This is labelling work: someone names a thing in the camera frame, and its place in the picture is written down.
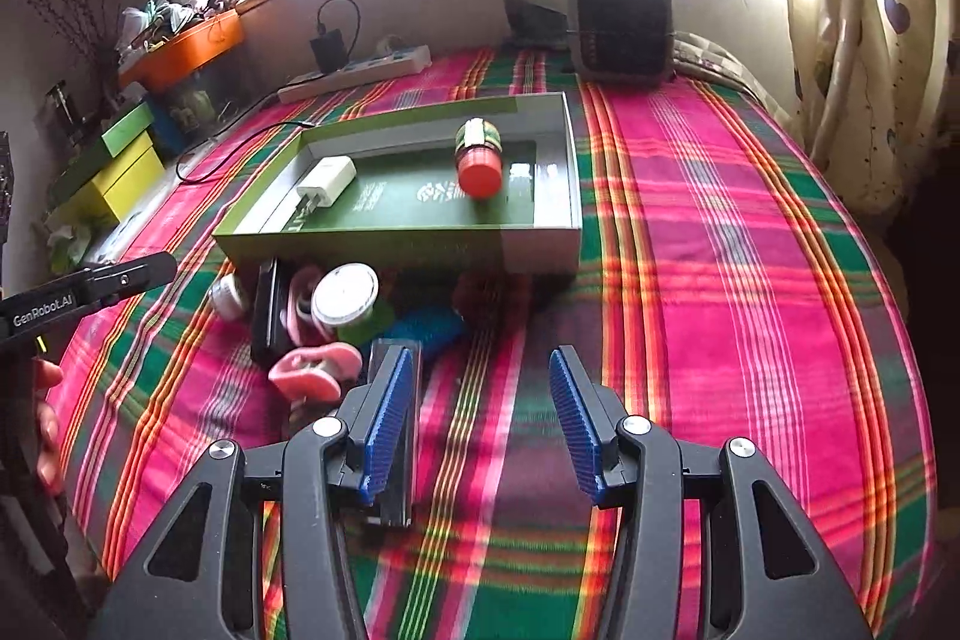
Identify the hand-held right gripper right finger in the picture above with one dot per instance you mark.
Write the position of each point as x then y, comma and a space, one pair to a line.
574, 422

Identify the yellow storage box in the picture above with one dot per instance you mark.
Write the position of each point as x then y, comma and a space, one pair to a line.
127, 183

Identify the blue storage box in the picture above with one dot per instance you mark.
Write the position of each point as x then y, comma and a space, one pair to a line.
169, 126

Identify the orange tray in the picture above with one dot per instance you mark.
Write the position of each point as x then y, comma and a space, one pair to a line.
187, 48

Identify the flat black object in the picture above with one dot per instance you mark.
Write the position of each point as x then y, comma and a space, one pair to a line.
536, 21

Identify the plaid blanket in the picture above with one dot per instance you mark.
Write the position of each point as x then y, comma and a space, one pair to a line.
712, 310

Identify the clear container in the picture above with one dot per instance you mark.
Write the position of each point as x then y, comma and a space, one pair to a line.
202, 100

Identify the cream heart-print curtain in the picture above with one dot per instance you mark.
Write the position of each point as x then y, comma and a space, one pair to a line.
870, 48

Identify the white power strip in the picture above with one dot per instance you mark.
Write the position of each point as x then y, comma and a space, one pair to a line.
360, 66

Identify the pile of clutter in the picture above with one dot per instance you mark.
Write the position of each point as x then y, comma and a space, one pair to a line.
172, 14

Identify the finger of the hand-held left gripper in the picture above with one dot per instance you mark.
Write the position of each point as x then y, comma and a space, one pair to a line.
124, 276

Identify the pillow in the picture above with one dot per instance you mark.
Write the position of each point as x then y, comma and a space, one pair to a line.
720, 66

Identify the black remote control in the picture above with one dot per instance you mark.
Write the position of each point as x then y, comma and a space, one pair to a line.
264, 317

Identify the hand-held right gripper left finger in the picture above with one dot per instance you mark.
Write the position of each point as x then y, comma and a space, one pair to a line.
386, 422

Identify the black power adapter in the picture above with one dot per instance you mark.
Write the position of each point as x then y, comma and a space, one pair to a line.
328, 51

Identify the small white jar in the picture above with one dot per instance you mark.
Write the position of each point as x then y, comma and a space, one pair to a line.
227, 296

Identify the green cardboard box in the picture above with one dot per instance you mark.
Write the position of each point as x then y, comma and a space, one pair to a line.
360, 246

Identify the grey space heater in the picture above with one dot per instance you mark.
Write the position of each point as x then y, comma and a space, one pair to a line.
619, 25

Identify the red-capped bottle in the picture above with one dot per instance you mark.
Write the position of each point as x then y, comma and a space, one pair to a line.
480, 171

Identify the pink clip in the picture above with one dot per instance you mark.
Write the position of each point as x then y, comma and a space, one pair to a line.
307, 370
296, 310

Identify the green storage box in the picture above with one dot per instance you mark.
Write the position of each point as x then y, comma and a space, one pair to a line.
127, 130

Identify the person's left hand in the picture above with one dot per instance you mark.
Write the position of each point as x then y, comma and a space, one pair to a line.
49, 430

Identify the crumpled plastic bag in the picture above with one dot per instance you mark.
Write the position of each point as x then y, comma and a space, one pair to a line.
67, 246

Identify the white-lidded green jar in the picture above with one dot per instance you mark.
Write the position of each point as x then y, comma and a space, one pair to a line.
345, 295

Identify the white charger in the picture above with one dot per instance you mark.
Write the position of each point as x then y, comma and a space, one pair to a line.
326, 183

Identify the blue USB device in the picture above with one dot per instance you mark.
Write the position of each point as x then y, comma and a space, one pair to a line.
427, 332

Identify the dark metal stand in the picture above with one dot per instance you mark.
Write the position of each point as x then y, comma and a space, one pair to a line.
60, 108

